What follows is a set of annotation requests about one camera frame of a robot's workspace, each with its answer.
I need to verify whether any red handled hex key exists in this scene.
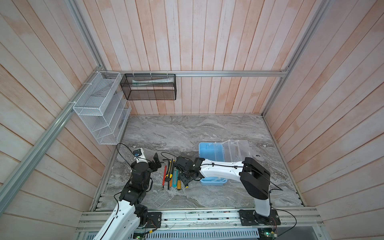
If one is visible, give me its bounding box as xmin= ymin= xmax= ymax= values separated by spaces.
xmin=162 ymin=163 xmax=167 ymax=189

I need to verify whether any left aluminium wall rail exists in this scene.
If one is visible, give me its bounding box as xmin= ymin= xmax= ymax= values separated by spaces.
xmin=1 ymin=66 xmax=105 ymax=215

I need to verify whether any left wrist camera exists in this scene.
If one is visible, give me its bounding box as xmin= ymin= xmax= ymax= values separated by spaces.
xmin=133 ymin=148 xmax=148 ymax=163

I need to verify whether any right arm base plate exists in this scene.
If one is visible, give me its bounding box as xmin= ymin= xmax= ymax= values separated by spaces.
xmin=238 ymin=210 xmax=281 ymax=226

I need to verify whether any blue translucent plastic toolbox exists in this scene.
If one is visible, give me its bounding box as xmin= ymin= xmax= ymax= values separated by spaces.
xmin=199 ymin=140 xmax=252 ymax=186

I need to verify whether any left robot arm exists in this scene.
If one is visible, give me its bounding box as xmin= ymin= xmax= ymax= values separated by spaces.
xmin=94 ymin=150 xmax=162 ymax=240

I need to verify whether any black mesh wall basket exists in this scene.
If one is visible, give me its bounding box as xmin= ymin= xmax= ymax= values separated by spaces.
xmin=120 ymin=73 xmax=177 ymax=101

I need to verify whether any horizontal aluminium wall rail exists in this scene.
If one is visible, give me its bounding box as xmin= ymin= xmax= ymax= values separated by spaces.
xmin=106 ymin=70 xmax=288 ymax=78

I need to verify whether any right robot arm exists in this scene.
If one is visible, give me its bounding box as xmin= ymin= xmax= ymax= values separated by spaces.
xmin=176 ymin=157 xmax=272 ymax=218

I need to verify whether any white wire mesh shelf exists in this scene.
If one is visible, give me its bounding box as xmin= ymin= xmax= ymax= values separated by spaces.
xmin=73 ymin=72 xmax=132 ymax=145

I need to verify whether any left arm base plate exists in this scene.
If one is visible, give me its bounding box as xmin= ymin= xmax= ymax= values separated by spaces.
xmin=137 ymin=212 xmax=162 ymax=229

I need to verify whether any aluminium front rail frame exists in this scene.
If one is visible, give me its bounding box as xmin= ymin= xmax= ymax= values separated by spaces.
xmin=74 ymin=207 xmax=330 ymax=240

